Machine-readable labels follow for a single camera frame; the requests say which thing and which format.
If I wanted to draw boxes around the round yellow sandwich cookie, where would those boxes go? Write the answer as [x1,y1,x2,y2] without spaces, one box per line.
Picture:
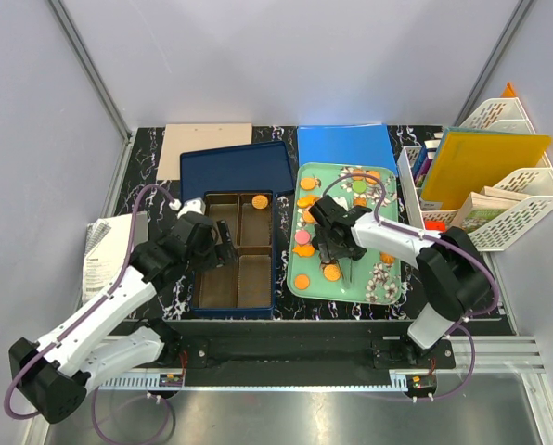
[251,195,269,210]
[323,264,342,282]

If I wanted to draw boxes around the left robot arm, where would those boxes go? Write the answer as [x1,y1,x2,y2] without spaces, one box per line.
[4,211,238,424]

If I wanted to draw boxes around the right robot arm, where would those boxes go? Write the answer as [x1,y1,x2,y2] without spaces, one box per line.
[309,196,499,368]

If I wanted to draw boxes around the pink sandwich cookie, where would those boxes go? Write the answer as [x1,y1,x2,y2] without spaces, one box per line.
[295,230,311,245]

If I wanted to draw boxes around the yellow fish cookie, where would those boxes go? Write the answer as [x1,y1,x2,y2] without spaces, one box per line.
[292,244,315,258]

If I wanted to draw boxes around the blue cookie tin box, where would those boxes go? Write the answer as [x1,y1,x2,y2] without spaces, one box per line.
[188,189,277,320]

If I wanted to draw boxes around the orange fish cookie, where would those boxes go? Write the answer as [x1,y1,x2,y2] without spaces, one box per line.
[297,195,318,209]

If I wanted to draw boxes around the green floral serving tray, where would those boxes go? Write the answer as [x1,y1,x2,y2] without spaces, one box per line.
[287,162,401,305]

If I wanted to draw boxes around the plain orange round cookie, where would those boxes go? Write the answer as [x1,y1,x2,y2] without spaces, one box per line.
[294,274,310,290]

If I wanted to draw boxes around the green round cookie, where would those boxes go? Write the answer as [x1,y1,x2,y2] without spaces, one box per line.
[352,181,367,194]

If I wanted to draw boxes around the orange flower cookie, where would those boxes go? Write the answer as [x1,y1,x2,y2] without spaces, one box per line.
[379,252,395,265]

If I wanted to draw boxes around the blue tin lid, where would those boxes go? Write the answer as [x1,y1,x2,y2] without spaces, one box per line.
[180,141,295,200]

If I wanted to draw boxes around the white manual booklet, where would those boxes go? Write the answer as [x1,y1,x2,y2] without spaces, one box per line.
[81,214,132,304]

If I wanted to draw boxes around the tan cardboard sheet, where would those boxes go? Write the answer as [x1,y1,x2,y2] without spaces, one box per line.
[156,123,252,181]

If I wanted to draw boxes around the blue folder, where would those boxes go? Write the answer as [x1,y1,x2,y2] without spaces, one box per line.
[297,124,397,175]

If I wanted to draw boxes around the red small object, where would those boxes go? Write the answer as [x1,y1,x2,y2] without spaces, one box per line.
[424,220,446,232]

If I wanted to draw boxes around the green covered book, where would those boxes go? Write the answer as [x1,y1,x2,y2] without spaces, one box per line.
[450,186,530,234]

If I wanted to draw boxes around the yellow folder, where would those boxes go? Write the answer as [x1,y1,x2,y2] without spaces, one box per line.
[419,128,551,210]

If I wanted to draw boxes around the white desk file organizer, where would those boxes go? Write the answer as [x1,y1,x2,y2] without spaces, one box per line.
[397,97,553,252]

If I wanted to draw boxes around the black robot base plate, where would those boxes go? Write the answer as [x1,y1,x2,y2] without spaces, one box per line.
[167,320,456,389]

